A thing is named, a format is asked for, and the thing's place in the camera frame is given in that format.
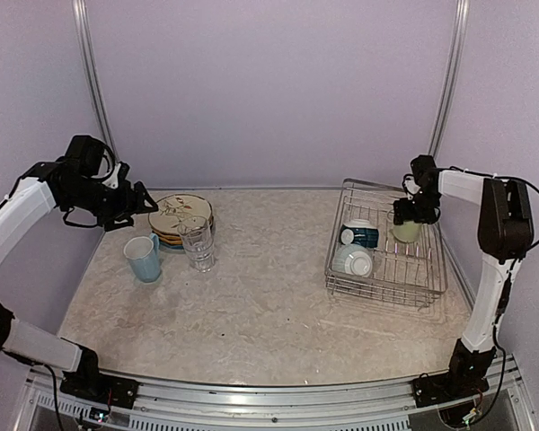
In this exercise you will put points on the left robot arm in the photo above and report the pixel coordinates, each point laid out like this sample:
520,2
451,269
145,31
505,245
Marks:
87,177

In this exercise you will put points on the light green checked bowl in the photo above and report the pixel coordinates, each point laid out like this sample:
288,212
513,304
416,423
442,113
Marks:
353,259

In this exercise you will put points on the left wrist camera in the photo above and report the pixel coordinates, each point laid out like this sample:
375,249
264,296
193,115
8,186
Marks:
117,176

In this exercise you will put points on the light blue cup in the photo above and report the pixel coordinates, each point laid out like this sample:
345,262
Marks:
142,254

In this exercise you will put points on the dark teal white bowl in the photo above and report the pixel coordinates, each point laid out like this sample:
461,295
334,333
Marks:
359,231

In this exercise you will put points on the blue polka dot plate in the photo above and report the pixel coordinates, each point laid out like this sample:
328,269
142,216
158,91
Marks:
171,246

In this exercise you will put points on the metal wire dish rack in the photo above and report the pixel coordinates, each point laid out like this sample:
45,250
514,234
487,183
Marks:
405,274

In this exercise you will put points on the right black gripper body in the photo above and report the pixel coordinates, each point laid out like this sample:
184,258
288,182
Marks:
423,209

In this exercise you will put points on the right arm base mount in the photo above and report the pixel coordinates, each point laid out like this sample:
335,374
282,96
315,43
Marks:
429,390

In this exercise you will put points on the front aluminium rail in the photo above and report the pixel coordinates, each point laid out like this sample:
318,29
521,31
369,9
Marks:
164,404

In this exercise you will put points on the right aluminium frame post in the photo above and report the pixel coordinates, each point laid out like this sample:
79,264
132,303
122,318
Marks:
452,69

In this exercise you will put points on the aluminium frame post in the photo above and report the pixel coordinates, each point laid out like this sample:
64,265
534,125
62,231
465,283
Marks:
85,44
452,69

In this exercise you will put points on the yellow polka dot plate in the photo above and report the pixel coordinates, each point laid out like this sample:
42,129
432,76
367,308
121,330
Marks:
165,239

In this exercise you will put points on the pale green cup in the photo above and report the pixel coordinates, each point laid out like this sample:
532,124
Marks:
408,232

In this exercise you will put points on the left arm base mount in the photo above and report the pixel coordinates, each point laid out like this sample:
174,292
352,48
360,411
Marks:
110,390

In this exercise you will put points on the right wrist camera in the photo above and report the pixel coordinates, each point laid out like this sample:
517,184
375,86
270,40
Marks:
409,185

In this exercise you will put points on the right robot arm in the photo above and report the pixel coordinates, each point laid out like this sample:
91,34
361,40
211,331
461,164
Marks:
505,234

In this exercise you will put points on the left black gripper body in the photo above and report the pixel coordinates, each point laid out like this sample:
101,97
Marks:
107,205

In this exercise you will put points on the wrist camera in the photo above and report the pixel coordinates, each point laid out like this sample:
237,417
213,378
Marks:
409,185
117,176

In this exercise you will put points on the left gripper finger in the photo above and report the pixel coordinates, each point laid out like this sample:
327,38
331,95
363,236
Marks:
113,225
143,202

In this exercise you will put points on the beige plate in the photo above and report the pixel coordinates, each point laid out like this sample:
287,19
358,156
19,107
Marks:
175,208

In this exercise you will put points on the left aluminium frame post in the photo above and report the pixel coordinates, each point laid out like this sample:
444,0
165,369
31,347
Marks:
85,44

